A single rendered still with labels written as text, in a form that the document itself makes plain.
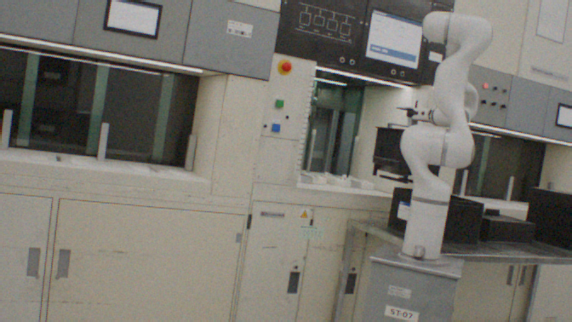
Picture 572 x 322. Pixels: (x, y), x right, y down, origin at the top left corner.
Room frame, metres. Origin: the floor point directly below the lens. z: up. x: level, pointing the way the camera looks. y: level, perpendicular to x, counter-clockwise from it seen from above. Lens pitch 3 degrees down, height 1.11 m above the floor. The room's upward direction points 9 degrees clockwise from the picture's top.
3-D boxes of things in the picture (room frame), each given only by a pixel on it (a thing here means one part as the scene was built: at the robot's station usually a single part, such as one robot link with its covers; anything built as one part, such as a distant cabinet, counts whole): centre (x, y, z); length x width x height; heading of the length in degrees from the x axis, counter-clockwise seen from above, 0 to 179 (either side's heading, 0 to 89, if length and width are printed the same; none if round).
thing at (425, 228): (1.72, -0.47, 0.85); 0.19 x 0.19 x 0.18
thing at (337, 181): (2.73, -0.30, 0.89); 0.22 x 0.21 x 0.04; 25
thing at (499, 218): (2.43, -0.96, 0.83); 0.29 x 0.29 x 0.13; 24
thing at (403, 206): (2.23, -0.64, 0.85); 0.28 x 0.28 x 0.17; 24
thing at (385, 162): (2.33, -0.50, 1.11); 0.24 x 0.20 x 0.32; 114
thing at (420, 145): (1.73, -0.44, 1.07); 0.19 x 0.12 x 0.24; 71
